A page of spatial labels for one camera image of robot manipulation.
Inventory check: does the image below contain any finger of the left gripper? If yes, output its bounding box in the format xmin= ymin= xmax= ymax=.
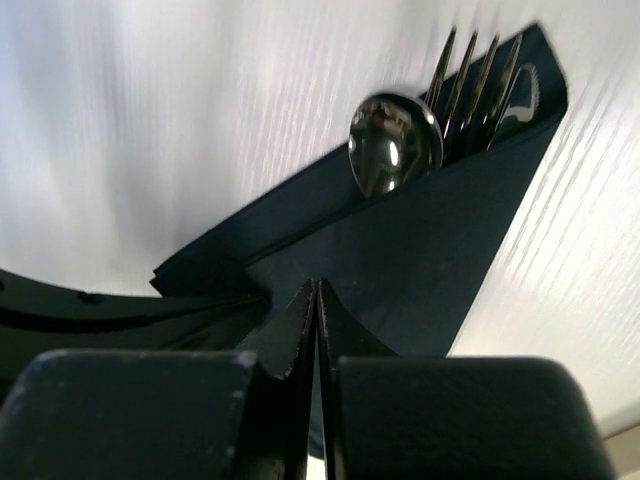
xmin=1 ymin=271 xmax=269 ymax=360

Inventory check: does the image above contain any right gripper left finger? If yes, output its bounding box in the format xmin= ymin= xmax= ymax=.
xmin=1 ymin=281 xmax=316 ymax=479

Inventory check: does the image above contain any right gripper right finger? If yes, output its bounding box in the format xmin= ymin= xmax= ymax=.
xmin=317 ymin=281 xmax=615 ymax=479

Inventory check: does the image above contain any black paper napkin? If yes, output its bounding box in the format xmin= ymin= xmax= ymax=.
xmin=153 ymin=24 xmax=568 ymax=356

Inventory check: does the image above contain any wooden handled spoon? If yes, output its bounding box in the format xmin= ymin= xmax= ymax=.
xmin=347 ymin=91 xmax=444 ymax=198

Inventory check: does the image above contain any silver fork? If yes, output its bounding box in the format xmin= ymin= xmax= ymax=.
xmin=423 ymin=27 xmax=523 ymax=167

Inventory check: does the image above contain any silver knife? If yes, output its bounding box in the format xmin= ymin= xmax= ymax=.
xmin=487 ymin=63 xmax=540 ymax=148

